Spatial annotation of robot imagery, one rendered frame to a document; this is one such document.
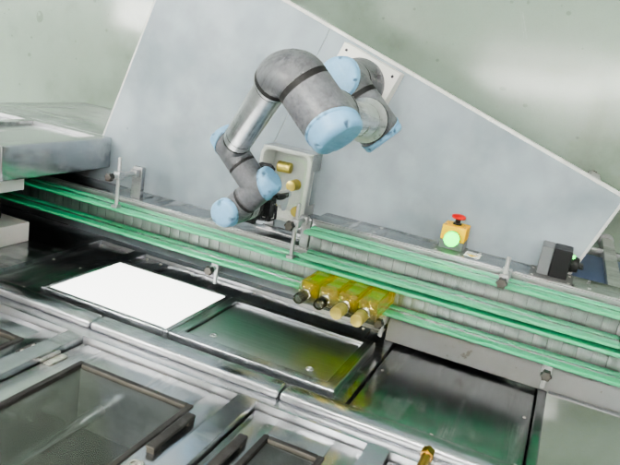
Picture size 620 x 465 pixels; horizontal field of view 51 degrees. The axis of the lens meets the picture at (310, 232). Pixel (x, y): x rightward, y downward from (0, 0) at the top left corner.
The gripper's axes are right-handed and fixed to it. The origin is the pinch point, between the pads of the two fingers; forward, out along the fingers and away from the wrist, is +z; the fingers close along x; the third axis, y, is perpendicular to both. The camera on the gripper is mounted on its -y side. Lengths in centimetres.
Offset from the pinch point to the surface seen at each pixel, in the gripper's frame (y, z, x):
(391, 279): 17.1, -6.9, 40.0
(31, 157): 1, -24, -74
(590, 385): 35, 0, 96
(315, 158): -10.2, 7.6, 7.1
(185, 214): 14.9, 0.5, -33.0
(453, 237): 4, 3, 53
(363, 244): 9.3, -5.9, 30.0
